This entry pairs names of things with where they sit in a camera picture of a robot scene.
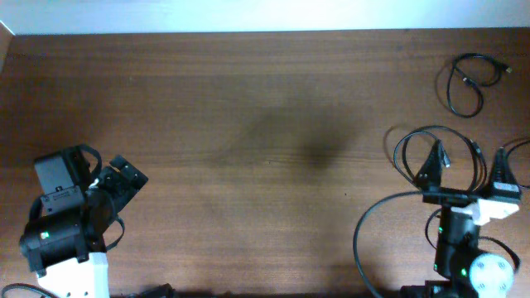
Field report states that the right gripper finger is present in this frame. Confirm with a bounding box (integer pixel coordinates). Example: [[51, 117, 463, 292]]
[[488, 147, 522, 203], [413, 140, 451, 190]]

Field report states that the black usb cable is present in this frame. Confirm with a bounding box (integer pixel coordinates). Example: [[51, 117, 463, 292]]
[[392, 125, 489, 194], [446, 52, 513, 119]]

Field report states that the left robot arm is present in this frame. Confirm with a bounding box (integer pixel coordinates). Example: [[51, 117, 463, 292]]
[[19, 145, 148, 297]]

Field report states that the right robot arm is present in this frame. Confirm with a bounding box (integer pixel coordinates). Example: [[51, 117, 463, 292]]
[[399, 141, 522, 297]]

